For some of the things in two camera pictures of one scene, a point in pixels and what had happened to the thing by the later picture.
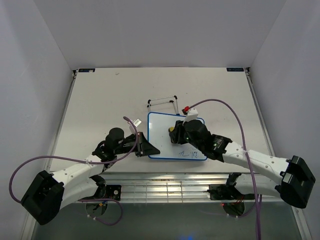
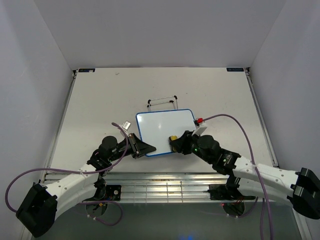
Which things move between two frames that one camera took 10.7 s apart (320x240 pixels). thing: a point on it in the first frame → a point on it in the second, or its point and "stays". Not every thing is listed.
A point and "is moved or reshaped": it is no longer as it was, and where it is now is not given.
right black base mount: (219, 192) stays
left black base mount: (113, 192) stays
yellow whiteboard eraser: (171, 129) → (171, 139)
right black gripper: (177, 135) → (183, 142)
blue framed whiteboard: (158, 127) is moved or reshaped
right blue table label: (235, 69) stays
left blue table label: (86, 70) stays
